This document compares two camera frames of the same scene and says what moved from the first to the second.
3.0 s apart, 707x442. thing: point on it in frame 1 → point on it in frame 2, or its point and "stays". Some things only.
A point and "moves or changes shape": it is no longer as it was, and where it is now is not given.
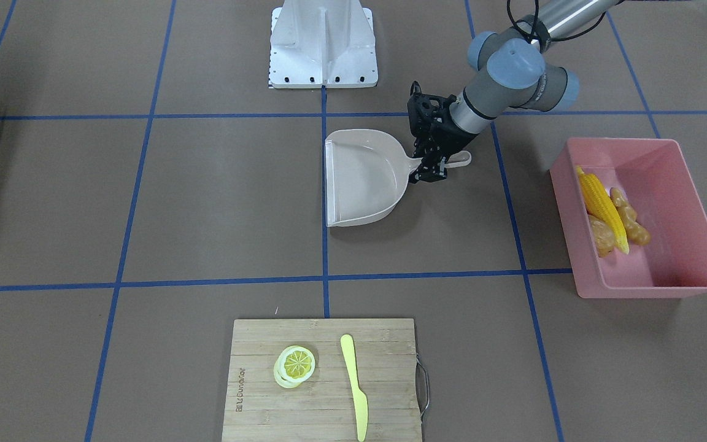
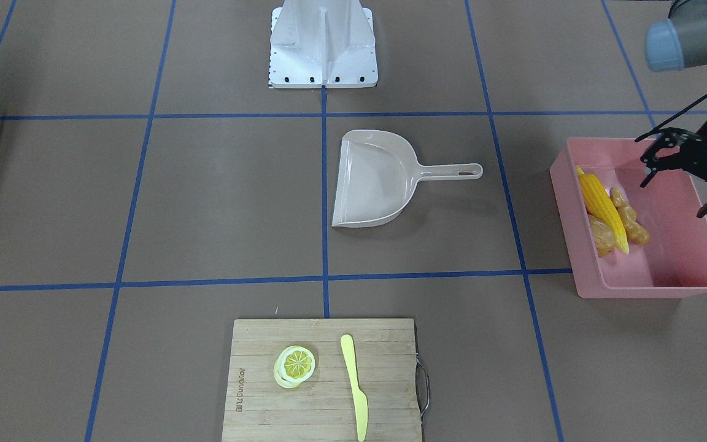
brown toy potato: x=604 y=239 stays
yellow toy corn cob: x=602 y=206 stays
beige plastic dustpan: x=367 y=173 moves or changes shape
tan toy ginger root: x=637 y=232 stays
